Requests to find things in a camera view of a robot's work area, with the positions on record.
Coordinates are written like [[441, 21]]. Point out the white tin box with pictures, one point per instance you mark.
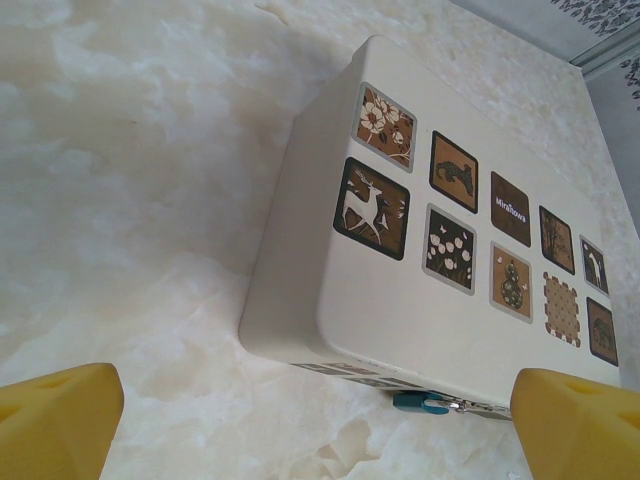
[[400, 320]]

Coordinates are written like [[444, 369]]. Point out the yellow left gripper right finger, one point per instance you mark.
[[580, 435]]

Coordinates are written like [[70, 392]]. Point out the aluminium frame profile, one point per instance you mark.
[[610, 52]]

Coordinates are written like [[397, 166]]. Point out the teal padlock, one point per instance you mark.
[[407, 401]]

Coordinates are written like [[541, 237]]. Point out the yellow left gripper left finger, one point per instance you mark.
[[55, 430]]

